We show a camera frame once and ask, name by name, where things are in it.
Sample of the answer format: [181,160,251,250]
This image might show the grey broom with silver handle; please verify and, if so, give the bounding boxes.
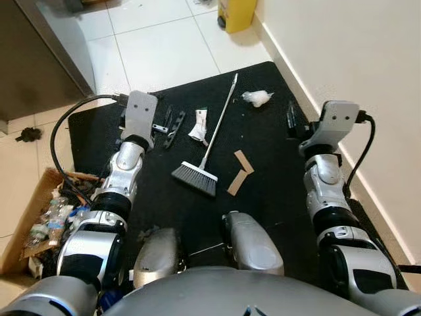
[171,74,239,198]

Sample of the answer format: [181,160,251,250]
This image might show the large black floor mat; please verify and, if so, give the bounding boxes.
[68,61,409,290]

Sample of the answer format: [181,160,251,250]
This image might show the black toothed plastic strip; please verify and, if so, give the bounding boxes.
[164,112,187,149]

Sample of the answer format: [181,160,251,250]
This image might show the squeezed white tube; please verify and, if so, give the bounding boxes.
[189,109,210,145]

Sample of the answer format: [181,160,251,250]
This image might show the crumpled white plastic wrapper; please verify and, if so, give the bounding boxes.
[241,89,274,108]

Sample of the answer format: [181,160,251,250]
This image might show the folded brown cardboard strip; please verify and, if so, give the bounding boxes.
[227,150,255,196]

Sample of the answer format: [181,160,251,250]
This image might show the yellow bin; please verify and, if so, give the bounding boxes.
[217,0,259,34]

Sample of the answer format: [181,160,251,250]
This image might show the silver robot right leg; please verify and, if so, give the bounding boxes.
[220,211,285,276]

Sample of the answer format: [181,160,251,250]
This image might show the silver robot leg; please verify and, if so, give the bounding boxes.
[134,227,184,290]
[220,211,285,276]

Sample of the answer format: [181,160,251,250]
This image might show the silver robot left leg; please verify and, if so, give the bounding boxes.
[134,227,184,290]

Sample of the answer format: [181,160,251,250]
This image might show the dark brown cabinet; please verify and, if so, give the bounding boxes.
[0,0,96,136]

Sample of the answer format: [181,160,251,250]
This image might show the cardboard box of rubbish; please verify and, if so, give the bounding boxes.
[0,168,99,277]

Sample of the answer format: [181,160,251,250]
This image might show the grey robot torso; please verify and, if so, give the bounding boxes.
[99,267,369,316]

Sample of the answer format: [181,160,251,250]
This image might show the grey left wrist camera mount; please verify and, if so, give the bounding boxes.
[125,91,159,140]

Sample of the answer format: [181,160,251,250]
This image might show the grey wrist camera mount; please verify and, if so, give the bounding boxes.
[309,101,360,157]
[125,91,159,140]

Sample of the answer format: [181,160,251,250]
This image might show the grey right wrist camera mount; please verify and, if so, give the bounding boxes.
[309,101,360,157]

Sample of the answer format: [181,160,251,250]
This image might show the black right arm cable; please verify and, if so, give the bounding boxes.
[345,115,376,192]

